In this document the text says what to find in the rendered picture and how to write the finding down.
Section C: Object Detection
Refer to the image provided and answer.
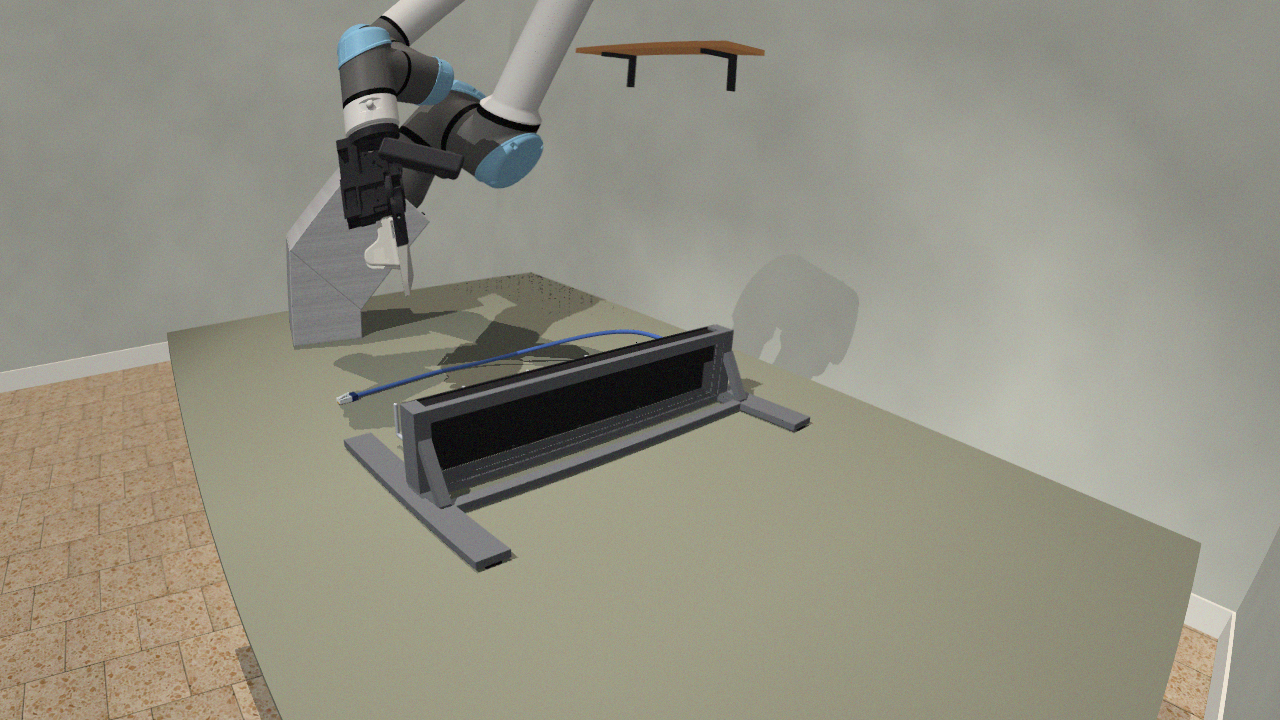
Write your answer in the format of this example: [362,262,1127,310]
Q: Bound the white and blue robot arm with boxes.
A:
[337,0,593,208]

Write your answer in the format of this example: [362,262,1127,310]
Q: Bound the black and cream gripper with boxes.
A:
[337,123,413,297]

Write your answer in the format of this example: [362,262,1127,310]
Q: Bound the blue network cable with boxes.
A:
[357,331,662,397]

